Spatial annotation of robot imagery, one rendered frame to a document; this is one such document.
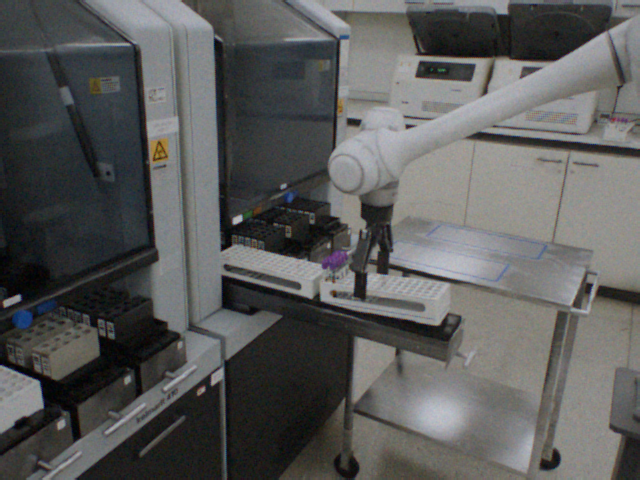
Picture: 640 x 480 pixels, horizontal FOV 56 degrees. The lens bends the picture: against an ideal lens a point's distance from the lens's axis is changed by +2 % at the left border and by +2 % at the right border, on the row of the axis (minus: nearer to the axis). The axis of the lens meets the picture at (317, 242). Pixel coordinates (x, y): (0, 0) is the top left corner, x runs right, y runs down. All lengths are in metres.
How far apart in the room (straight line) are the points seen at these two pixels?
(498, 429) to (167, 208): 1.24
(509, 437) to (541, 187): 1.92
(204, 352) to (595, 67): 0.99
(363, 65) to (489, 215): 1.52
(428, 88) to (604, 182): 1.10
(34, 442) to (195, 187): 0.62
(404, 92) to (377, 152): 2.64
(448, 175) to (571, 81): 2.55
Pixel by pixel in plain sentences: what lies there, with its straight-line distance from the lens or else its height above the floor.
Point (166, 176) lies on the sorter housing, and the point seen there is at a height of 1.13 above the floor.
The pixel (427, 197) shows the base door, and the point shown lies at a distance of 3.80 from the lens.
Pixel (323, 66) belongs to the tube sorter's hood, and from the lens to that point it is 1.86.
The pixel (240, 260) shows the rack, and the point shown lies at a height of 0.86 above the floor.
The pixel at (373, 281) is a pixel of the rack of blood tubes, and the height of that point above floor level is 0.88.
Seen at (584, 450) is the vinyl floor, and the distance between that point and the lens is 2.53.
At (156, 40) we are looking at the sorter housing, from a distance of 1.28.
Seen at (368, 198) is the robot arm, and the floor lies 1.09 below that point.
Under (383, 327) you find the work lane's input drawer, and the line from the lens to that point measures 1.39.
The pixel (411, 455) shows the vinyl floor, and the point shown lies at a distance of 2.30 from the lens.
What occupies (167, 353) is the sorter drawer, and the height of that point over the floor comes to 0.79.
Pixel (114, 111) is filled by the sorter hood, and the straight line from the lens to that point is 1.19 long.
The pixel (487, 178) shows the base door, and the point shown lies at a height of 0.60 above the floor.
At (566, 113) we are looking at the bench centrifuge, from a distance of 3.57.
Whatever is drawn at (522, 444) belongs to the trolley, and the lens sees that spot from 2.00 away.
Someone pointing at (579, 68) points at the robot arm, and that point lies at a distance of 1.22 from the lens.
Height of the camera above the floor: 1.46
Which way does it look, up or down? 21 degrees down
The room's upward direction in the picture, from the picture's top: 2 degrees clockwise
